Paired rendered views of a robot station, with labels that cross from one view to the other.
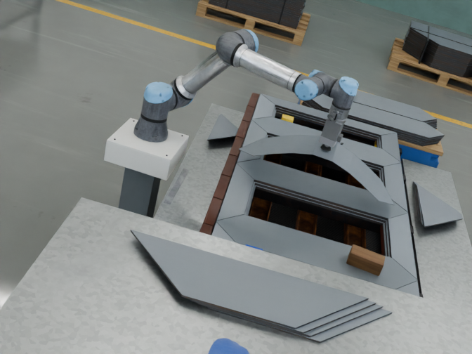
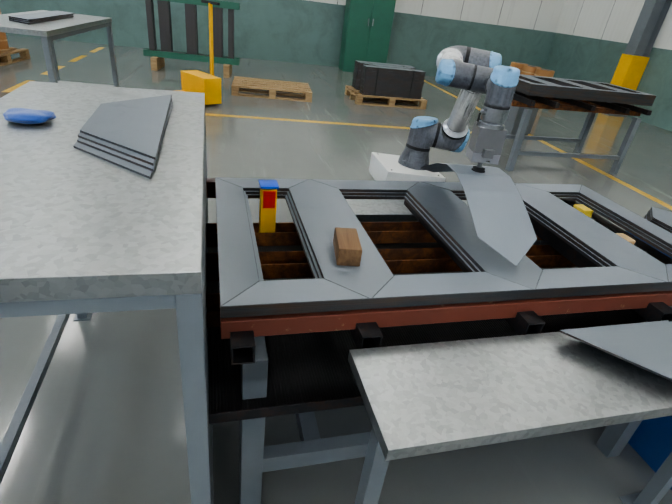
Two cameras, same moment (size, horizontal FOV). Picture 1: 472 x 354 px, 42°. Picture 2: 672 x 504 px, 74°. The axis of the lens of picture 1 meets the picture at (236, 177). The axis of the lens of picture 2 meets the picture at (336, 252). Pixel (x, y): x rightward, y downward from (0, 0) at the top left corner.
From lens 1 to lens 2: 2.17 m
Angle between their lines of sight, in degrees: 60
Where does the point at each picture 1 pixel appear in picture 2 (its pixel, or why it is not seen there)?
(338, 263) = (327, 238)
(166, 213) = not seen: hidden behind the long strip
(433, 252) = (523, 357)
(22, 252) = not seen: hidden behind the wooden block
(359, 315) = (125, 158)
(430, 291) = (415, 355)
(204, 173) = not seen: hidden behind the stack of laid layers
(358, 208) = (467, 248)
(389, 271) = (359, 273)
